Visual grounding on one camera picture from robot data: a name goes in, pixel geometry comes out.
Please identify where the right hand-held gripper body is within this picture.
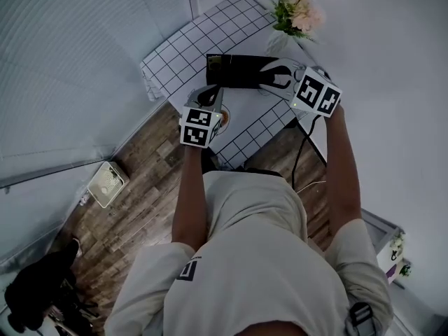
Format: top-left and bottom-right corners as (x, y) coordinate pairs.
(260, 57), (342, 119)

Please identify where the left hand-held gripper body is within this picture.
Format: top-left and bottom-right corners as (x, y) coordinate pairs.
(178, 84), (225, 150)

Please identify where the black container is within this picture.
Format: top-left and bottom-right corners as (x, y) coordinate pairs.
(205, 53), (281, 91)

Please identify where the person's right forearm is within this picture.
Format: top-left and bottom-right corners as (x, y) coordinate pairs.
(323, 104), (363, 256)

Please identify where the person's left forearm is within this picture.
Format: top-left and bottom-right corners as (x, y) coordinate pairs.
(171, 144), (211, 252)

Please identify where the white ribbed vase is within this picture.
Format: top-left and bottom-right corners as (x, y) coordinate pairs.
(265, 29), (299, 57)

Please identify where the white grid-pattern tablecloth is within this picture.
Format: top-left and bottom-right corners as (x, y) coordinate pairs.
(139, 0), (310, 171)

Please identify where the pink flower bouquet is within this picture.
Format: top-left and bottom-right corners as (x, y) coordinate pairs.
(269, 0), (327, 44)

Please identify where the white box appliance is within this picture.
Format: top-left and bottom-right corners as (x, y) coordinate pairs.
(87, 160), (131, 209)

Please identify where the person's beige shirt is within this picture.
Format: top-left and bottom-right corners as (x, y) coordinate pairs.
(104, 169), (395, 336)

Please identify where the white shelf unit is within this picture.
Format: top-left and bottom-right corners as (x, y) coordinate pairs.
(360, 207), (413, 291)

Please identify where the purple card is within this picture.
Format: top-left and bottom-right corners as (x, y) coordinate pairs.
(386, 262), (403, 281)

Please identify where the black bag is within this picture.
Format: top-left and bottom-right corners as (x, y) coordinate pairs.
(3, 237), (95, 335)

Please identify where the black cable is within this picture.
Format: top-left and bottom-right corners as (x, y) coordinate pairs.
(290, 114), (322, 190)

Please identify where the thin white cable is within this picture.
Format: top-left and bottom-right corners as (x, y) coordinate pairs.
(296, 179), (327, 193)

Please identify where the grey strap buckle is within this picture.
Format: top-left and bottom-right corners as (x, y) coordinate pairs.
(348, 302), (376, 336)

